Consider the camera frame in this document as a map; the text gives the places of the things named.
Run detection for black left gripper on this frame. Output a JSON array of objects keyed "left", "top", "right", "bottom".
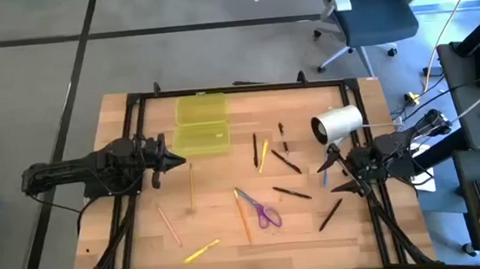
[{"left": 136, "top": 130, "right": 189, "bottom": 191}]

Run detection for light orange pencil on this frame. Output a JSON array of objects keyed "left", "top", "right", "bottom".
[{"left": 155, "top": 202, "right": 185, "bottom": 250}]

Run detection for dark grey desk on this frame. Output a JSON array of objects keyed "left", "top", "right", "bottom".
[{"left": 435, "top": 39, "right": 480, "bottom": 156}]

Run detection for yellow-green translucent plastic box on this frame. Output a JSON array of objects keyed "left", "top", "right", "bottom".
[{"left": 168, "top": 90, "right": 234, "bottom": 160}]

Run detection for black cable bundle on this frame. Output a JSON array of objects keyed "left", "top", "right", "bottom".
[
  {"left": 73, "top": 190, "right": 147, "bottom": 269},
  {"left": 365, "top": 182, "right": 436, "bottom": 268}
]

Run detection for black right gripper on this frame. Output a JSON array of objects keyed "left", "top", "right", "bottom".
[{"left": 314, "top": 139, "right": 382, "bottom": 200}]

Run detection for blue pen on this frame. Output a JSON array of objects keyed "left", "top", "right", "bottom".
[{"left": 321, "top": 161, "right": 331, "bottom": 188}]

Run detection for white paper sheet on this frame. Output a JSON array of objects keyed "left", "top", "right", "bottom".
[{"left": 412, "top": 165, "right": 437, "bottom": 194}]

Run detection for white projector cable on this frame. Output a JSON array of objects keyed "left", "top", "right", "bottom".
[{"left": 360, "top": 118, "right": 406, "bottom": 132}]

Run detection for yellow pencil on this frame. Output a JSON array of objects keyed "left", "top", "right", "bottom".
[{"left": 186, "top": 162, "right": 198, "bottom": 214}]

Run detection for yellow highlighter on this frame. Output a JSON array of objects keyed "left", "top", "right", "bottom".
[
  {"left": 254, "top": 138, "right": 273, "bottom": 174},
  {"left": 181, "top": 238, "right": 223, "bottom": 265}
]

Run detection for purple-handled scissors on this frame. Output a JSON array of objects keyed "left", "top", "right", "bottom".
[{"left": 234, "top": 182, "right": 284, "bottom": 232}]

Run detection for black pen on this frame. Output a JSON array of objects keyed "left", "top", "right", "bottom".
[
  {"left": 276, "top": 121, "right": 291, "bottom": 155},
  {"left": 250, "top": 132, "right": 260, "bottom": 169},
  {"left": 270, "top": 147, "right": 304, "bottom": 177},
  {"left": 272, "top": 182, "right": 313, "bottom": 204},
  {"left": 315, "top": 197, "right": 347, "bottom": 233}
]

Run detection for yellow hanging cable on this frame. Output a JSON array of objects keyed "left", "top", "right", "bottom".
[{"left": 397, "top": 0, "right": 480, "bottom": 108}]

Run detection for grey office chair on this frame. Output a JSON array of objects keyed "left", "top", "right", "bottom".
[{"left": 309, "top": 0, "right": 445, "bottom": 83}]

